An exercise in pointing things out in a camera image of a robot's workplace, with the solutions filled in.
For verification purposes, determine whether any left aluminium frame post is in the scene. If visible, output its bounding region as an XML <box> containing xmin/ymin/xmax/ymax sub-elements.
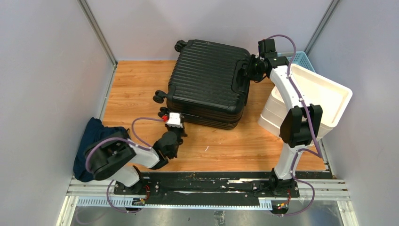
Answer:
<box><xmin>77</xmin><ymin>0</ymin><xmax>118</xmax><ymax>68</ymax></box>

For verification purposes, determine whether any dark blue cloth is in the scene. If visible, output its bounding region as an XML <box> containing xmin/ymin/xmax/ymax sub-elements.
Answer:
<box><xmin>72</xmin><ymin>117</ymin><xmax>130</xmax><ymax>183</ymax></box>

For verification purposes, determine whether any black ribbed hard-shell suitcase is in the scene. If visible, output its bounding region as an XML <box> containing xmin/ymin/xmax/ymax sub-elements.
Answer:
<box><xmin>153</xmin><ymin>39</ymin><xmax>251</xmax><ymax>129</ymax></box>

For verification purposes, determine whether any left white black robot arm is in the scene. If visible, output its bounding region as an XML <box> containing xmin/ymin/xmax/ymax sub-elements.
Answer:
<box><xmin>84</xmin><ymin>122</ymin><xmax>187</xmax><ymax>194</ymax></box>

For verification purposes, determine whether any white three-drawer storage unit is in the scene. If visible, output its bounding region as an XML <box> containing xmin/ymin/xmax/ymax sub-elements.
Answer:
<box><xmin>257</xmin><ymin>64</ymin><xmax>353</xmax><ymax>140</ymax></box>

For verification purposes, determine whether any aluminium frame post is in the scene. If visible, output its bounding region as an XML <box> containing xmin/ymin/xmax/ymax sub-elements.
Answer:
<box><xmin>77</xmin><ymin>0</ymin><xmax>118</xmax><ymax>68</ymax></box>
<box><xmin>304</xmin><ymin>0</ymin><xmax>341</xmax><ymax>55</ymax></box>

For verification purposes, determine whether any light blue plastic basket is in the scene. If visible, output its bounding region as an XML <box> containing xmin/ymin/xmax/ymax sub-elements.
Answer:
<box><xmin>292</xmin><ymin>51</ymin><xmax>315</xmax><ymax>72</ymax></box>

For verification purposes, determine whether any right aluminium frame post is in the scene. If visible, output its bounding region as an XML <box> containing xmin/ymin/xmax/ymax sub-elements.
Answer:
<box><xmin>304</xmin><ymin>0</ymin><xmax>341</xmax><ymax>55</ymax></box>

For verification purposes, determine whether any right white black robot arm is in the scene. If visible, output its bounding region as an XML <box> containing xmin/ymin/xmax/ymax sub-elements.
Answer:
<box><xmin>245</xmin><ymin>35</ymin><xmax>323</xmax><ymax>197</ymax></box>

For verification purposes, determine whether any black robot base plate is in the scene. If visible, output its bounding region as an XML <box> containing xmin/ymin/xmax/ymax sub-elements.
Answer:
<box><xmin>113</xmin><ymin>170</ymin><xmax>334</xmax><ymax>208</ymax></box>

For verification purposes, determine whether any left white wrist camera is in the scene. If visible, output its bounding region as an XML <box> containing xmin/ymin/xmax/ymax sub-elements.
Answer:
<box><xmin>165</xmin><ymin>113</ymin><xmax>184</xmax><ymax>128</ymax></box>

